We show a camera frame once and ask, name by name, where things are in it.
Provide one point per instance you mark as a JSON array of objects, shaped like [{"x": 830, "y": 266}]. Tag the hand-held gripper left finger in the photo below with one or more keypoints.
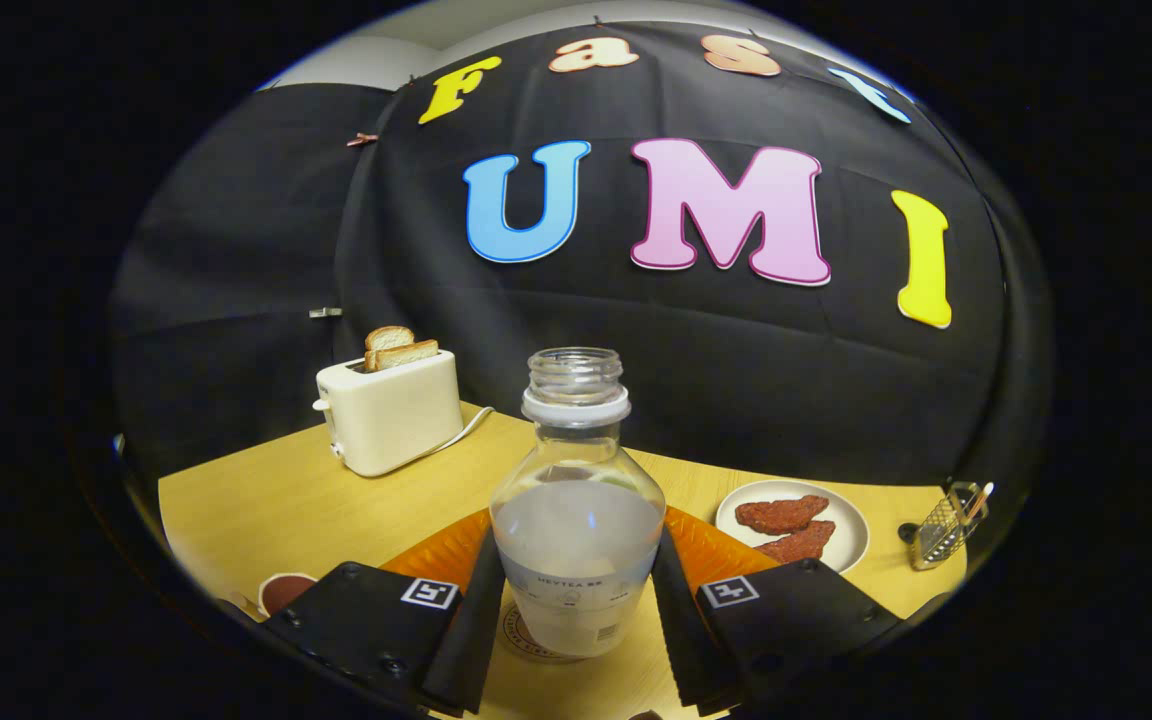
[{"x": 471, "y": 640}]

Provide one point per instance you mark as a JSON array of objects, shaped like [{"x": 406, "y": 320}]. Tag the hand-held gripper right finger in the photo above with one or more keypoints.
[{"x": 681, "y": 640}]

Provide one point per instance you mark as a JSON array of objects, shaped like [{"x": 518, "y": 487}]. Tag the round cork coaster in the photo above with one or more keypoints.
[{"x": 521, "y": 632}]

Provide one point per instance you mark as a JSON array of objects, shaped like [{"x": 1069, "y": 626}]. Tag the clear plastic juice bottle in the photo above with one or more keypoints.
[{"x": 576, "y": 560}]

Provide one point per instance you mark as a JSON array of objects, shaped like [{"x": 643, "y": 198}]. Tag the red meat piece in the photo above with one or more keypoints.
[
  {"x": 801, "y": 545},
  {"x": 781, "y": 514}
]

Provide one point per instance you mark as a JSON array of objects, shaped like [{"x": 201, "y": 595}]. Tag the wooden table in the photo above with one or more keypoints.
[{"x": 316, "y": 520}]

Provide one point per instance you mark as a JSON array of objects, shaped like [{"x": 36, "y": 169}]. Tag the white round plate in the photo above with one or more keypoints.
[{"x": 846, "y": 530}]

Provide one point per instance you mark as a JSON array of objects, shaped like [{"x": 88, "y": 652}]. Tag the cream toaster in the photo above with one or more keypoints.
[{"x": 396, "y": 415}]

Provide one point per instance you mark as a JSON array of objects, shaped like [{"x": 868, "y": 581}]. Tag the small black round object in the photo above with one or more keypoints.
[{"x": 908, "y": 532}]

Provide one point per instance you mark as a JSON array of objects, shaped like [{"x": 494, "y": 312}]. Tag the black backdrop cloth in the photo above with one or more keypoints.
[{"x": 736, "y": 380}]

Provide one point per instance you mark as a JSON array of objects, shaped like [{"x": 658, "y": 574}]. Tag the toast slice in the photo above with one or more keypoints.
[
  {"x": 406, "y": 355},
  {"x": 388, "y": 336}
]

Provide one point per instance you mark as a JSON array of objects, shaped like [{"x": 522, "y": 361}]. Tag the silver cloth clip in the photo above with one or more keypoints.
[{"x": 326, "y": 312}]

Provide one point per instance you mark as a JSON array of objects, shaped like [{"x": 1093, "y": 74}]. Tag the pink cloth clip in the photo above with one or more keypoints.
[{"x": 362, "y": 139}]

